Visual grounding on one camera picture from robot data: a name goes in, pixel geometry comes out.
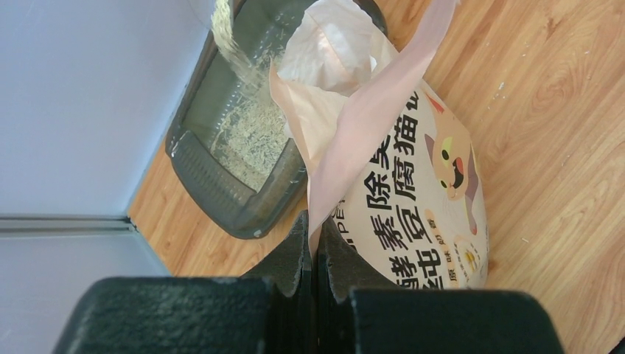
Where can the grey litter box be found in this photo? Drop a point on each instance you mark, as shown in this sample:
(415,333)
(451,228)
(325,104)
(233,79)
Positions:
(263,100)

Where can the pink cat litter bag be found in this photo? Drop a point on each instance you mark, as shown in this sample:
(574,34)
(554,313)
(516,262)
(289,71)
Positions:
(387,160)

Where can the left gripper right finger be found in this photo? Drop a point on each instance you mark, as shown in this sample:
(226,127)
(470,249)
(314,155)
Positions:
(361,311)

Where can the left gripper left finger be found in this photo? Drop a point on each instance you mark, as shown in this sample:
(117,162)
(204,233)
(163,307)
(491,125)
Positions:
(266,310)

